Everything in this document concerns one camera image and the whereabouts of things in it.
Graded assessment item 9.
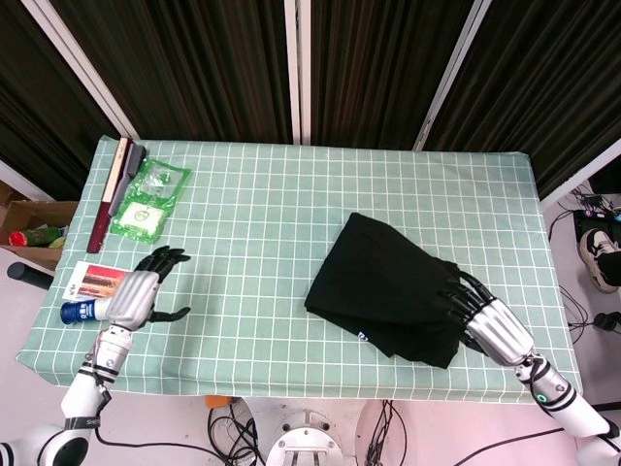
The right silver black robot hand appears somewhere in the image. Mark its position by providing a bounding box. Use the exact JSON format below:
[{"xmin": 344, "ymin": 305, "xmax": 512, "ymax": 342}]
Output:
[{"xmin": 436, "ymin": 269, "xmax": 536, "ymax": 368}]

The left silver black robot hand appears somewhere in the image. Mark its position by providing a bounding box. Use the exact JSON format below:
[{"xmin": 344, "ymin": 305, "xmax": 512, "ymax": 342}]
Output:
[{"xmin": 104, "ymin": 246, "xmax": 192, "ymax": 331}]

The black T-shirt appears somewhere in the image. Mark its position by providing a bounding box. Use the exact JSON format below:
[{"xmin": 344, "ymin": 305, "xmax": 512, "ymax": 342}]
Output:
[{"xmin": 304, "ymin": 212, "xmax": 479, "ymax": 371}]

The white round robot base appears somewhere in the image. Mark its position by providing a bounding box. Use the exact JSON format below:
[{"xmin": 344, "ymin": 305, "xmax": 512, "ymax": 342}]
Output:
[{"xmin": 265, "ymin": 402, "xmax": 341, "ymax": 466}]

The card with red picture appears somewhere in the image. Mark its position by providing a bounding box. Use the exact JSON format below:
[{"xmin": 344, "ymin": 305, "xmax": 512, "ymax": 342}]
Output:
[{"xmin": 62, "ymin": 260, "xmax": 132, "ymax": 300}]

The white bottle with blue cap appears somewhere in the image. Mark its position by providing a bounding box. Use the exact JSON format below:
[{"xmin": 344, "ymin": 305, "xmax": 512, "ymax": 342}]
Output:
[{"xmin": 60, "ymin": 295, "xmax": 117, "ymax": 325}]

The long maroon box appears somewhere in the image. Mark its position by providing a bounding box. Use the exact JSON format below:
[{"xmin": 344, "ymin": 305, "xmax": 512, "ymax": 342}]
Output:
[{"xmin": 85, "ymin": 137, "xmax": 135, "ymax": 254}]

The green plastic package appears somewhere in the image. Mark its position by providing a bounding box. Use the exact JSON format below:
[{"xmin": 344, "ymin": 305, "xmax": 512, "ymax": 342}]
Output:
[{"xmin": 109, "ymin": 157, "xmax": 191, "ymax": 244}]

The black cylinder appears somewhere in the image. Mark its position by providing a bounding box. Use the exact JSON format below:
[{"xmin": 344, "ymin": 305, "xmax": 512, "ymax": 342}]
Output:
[{"xmin": 6, "ymin": 261, "xmax": 54, "ymax": 291}]

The green packet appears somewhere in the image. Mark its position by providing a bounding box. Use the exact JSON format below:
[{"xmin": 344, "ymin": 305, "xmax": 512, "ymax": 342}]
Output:
[{"xmin": 26, "ymin": 225, "xmax": 69, "ymax": 250}]

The green white checkered tablecloth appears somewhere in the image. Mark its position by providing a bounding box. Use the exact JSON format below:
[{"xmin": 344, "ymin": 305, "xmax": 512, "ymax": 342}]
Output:
[{"xmin": 15, "ymin": 135, "xmax": 583, "ymax": 407}]

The white black sneaker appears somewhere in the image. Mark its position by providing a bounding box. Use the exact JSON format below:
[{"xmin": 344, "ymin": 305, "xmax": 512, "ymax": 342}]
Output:
[{"xmin": 579, "ymin": 228, "xmax": 621, "ymax": 294}]

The beige wooden strip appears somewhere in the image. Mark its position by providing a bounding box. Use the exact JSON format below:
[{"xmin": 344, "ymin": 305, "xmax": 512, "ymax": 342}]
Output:
[{"xmin": 101, "ymin": 137, "xmax": 131, "ymax": 203}]

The cardboard box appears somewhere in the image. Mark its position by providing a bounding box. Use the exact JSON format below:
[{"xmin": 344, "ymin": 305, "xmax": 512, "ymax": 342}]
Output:
[{"xmin": 0, "ymin": 182, "xmax": 79, "ymax": 273}]

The black power strip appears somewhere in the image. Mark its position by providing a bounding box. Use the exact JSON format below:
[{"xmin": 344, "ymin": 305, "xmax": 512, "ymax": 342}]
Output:
[{"xmin": 572, "ymin": 193, "xmax": 621, "ymax": 230}]

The dark pleated curtain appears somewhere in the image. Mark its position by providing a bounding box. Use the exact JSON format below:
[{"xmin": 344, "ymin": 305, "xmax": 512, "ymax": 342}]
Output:
[
  {"xmin": 0, "ymin": 0, "xmax": 122, "ymax": 200},
  {"xmin": 426, "ymin": 0, "xmax": 621, "ymax": 195},
  {"xmin": 50, "ymin": 0, "xmax": 292, "ymax": 145},
  {"xmin": 310, "ymin": 0, "xmax": 479, "ymax": 147}
]

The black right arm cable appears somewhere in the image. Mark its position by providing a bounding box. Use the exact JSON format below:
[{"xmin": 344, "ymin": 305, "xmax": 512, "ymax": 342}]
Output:
[{"xmin": 455, "ymin": 358, "xmax": 569, "ymax": 466}]

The black floor cable bundle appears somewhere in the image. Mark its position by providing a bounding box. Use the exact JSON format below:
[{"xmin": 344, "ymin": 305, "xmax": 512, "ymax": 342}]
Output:
[
  {"xmin": 366, "ymin": 400, "xmax": 408, "ymax": 466},
  {"xmin": 207, "ymin": 402, "xmax": 267, "ymax": 466}
]

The white screen frame post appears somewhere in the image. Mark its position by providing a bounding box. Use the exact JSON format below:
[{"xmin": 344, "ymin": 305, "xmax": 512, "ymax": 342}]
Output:
[
  {"xmin": 411, "ymin": 0, "xmax": 494, "ymax": 151},
  {"xmin": 283, "ymin": 0, "xmax": 311, "ymax": 146},
  {"xmin": 21, "ymin": 0, "xmax": 140, "ymax": 140},
  {"xmin": 538, "ymin": 150, "xmax": 621, "ymax": 210},
  {"xmin": 0, "ymin": 159, "xmax": 52, "ymax": 203}
]

